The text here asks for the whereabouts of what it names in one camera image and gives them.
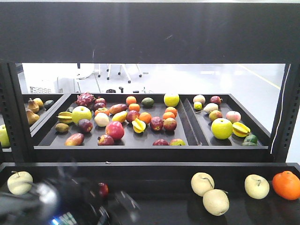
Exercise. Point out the yellow star fruit centre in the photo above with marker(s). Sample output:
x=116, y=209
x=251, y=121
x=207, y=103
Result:
x=138, y=126

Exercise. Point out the yellow star fruit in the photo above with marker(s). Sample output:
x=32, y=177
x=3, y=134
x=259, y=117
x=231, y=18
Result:
x=240, y=130
x=138, y=126

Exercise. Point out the small lime green fruit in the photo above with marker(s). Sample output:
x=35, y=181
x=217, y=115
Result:
x=198, y=106

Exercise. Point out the black wooden fruit stand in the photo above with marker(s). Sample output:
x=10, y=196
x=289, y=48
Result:
x=159, y=180

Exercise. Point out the pink dragon fruit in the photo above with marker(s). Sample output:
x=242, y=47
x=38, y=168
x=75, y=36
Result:
x=85, y=99

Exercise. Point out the yellow star fruit right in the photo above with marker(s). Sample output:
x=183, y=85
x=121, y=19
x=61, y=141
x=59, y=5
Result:
x=240, y=130

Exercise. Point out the orange fruit right corner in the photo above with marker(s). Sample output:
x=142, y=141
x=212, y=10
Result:
x=287, y=185

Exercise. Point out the yellow green pomelo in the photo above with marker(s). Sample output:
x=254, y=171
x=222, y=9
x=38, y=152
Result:
x=171, y=100

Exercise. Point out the big red apple centre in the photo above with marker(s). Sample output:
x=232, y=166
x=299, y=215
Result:
x=115, y=130

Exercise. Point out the large green apple left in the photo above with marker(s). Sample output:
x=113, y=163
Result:
x=81, y=112

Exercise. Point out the large green apple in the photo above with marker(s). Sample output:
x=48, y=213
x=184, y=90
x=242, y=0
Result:
x=81, y=112
x=222, y=128

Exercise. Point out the large green apple right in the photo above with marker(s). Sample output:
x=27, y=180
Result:
x=222, y=128

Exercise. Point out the pale apple upper pair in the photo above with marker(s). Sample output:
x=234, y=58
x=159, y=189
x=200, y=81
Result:
x=201, y=183

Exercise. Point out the pale apple pair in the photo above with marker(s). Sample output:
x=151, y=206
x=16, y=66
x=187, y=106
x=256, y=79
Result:
x=201, y=183
x=216, y=202

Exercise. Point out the dark red plum right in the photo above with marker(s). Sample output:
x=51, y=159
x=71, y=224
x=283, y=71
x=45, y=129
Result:
x=103, y=190

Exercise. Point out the pale apple lower pair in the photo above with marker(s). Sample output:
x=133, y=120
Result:
x=216, y=202

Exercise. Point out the pale apple right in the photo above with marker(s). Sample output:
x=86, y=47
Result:
x=256, y=186

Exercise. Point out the pale apple far left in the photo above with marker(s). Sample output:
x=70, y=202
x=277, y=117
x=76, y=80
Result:
x=20, y=183

